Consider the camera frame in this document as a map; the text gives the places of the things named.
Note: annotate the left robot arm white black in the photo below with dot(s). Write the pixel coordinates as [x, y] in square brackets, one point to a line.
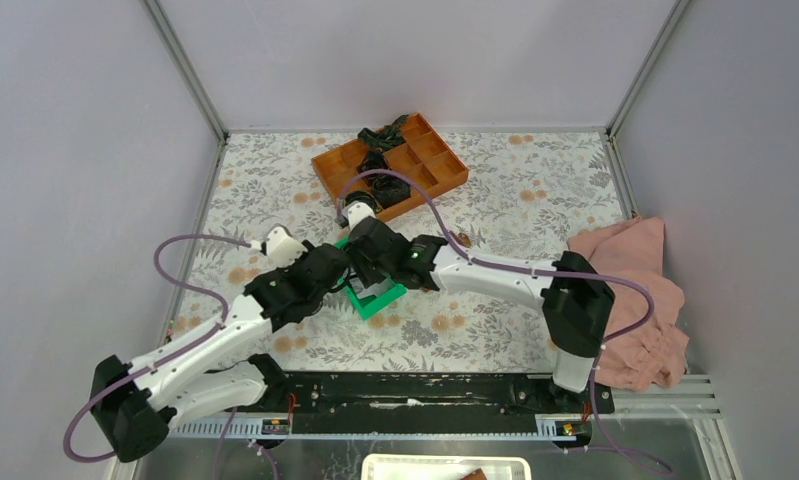
[133, 402]

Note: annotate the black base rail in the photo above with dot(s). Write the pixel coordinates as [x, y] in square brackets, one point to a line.
[478, 404]

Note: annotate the green plastic card box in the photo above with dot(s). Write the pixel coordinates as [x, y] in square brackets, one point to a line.
[368, 288]

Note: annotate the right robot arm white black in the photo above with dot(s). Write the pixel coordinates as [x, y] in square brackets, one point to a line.
[574, 302]

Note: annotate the orange wooden compartment tray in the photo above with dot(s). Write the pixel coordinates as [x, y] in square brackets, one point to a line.
[423, 157]

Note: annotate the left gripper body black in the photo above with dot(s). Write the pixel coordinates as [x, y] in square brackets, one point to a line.
[298, 258]

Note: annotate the black items in tray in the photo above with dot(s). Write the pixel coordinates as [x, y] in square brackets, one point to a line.
[383, 152]

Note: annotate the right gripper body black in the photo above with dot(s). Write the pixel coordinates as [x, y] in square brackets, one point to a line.
[367, 272]

